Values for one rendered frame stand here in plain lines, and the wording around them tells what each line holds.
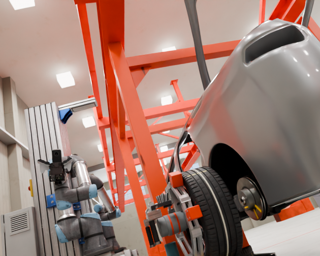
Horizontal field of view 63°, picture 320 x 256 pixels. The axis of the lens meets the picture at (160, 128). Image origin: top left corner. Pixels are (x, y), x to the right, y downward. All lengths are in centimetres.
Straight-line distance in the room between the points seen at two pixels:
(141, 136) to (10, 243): 135
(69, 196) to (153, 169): 111
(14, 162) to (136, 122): 543
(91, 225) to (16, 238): 52
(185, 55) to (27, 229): 239
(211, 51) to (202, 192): 208
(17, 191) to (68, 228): 575
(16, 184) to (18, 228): 549
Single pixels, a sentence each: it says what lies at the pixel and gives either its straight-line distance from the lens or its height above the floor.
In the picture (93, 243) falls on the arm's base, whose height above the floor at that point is 87.
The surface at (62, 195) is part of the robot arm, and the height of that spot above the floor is 112.
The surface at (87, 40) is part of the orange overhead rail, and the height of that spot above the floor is 341.
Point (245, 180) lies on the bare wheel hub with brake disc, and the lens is 209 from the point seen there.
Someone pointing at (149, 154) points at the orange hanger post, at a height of 153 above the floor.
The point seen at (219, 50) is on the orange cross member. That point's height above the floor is 263.
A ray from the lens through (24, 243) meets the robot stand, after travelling 201.
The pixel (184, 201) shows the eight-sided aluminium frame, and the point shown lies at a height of 94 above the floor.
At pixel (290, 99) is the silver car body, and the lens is 139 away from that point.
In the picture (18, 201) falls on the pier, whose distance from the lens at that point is 737.
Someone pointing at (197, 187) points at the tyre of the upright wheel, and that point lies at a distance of 176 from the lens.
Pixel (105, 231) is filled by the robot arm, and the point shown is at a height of 96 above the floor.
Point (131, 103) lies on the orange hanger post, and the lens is 275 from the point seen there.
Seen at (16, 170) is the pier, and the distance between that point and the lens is 762.
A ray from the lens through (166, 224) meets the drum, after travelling 191.
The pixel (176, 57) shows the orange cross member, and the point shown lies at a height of 263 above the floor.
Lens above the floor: 72
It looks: 24 degrees up
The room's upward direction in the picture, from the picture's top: 19 degrees counter-clockwise
